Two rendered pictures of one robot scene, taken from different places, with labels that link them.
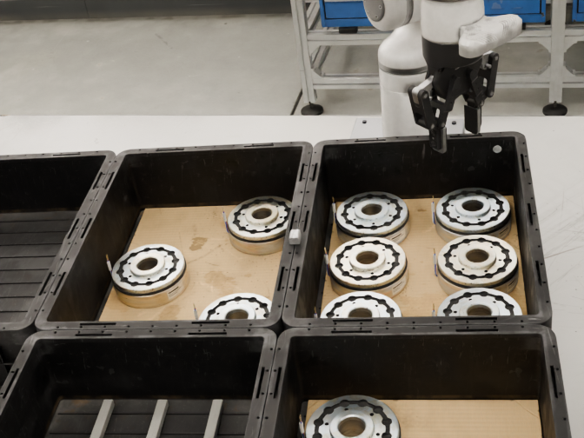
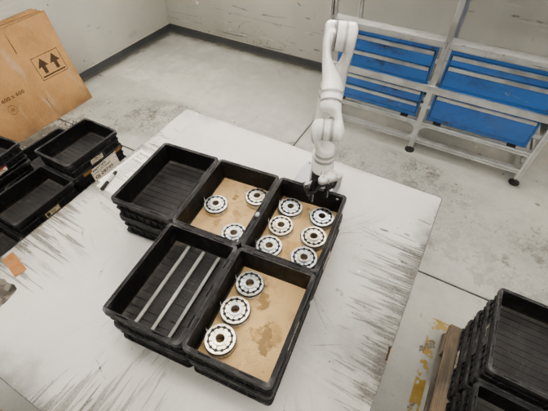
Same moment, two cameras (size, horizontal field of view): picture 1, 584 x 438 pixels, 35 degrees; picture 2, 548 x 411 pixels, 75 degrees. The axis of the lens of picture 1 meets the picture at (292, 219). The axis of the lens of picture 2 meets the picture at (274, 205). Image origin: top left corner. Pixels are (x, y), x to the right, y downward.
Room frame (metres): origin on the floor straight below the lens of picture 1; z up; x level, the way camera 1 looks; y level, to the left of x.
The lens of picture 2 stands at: (0.07, -0.24, 2.02)
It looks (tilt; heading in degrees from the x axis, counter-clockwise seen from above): 49 degrees down; 11
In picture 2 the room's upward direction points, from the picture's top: straight up
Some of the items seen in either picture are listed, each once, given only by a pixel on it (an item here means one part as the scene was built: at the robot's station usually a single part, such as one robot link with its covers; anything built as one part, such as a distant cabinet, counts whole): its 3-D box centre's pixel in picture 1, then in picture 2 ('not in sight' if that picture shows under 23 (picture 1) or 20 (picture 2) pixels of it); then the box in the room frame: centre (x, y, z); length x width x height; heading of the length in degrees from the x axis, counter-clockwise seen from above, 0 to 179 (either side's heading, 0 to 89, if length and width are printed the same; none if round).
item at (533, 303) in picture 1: (418, 255); (296, 229); (0.96, -0.16, 0.87); 0.40 x 0.30 x 0.11; 168
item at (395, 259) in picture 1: (368, 262); (280, 225); (0.97, -0.09, 0.86); 0.10 x 0.10 x 0.01
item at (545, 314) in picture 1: (416, 224); (296, 221); (0.96, -0.16, 0.92); 0.40 x 0.30 x 0.02; 168
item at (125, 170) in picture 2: not in sight; (132, 172); (1.29, 0.76, 0.70); 0.33 x 0.23 x 0.01; 162
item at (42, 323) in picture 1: (189, 232); (228, 199); (1.02, 0.14, 0.92); 0.40 x 0.30 x 0.02; 168
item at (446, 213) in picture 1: (473, 209); (321, 216); (1.05, -0.25, 0.86); 0.10 x 0.10 x 0.01
